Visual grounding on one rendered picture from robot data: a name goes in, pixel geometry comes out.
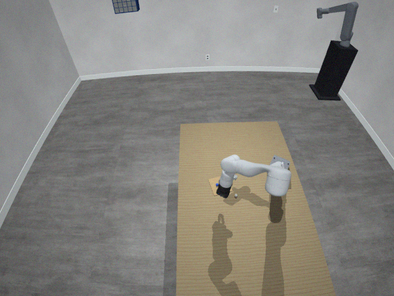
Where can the tan mat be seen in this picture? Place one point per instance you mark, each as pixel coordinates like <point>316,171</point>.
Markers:
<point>213,182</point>

